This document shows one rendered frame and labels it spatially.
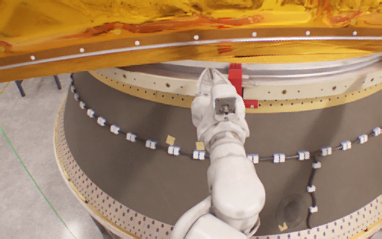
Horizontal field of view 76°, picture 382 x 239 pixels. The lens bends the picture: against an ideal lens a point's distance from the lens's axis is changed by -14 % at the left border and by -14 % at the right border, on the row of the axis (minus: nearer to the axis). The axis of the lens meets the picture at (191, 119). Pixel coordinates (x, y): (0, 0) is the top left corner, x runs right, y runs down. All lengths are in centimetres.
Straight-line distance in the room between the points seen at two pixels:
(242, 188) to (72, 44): 60
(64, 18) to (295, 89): 62
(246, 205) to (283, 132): 52
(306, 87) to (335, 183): 37
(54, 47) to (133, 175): 50
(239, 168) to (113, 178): 75
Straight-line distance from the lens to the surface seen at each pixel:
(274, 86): 75
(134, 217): 106
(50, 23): 74
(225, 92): 42
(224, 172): 38
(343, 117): 95
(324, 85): 80
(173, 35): 74
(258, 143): 84
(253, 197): 36
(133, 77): 84
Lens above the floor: 210
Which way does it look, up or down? 39 degrees down
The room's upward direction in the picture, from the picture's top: 5 degrees counter-clockwise
